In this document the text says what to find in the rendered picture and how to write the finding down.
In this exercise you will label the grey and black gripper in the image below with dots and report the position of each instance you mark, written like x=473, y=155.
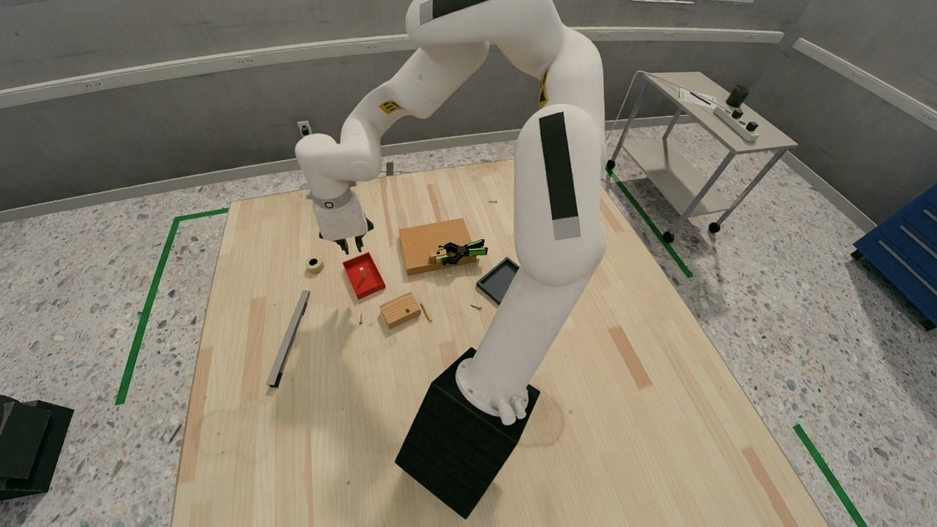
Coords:
x=345, y=222

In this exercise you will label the beige hollow cylinder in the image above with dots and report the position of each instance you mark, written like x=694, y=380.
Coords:
x=313, y=260

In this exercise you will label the grey long flat bar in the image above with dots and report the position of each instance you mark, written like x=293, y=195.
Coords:
x=288, y=340

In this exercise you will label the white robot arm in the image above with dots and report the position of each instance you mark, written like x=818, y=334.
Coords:
x=559, y=155

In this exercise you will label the red open tray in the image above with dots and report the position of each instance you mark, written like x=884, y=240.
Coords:
x=364, y=286

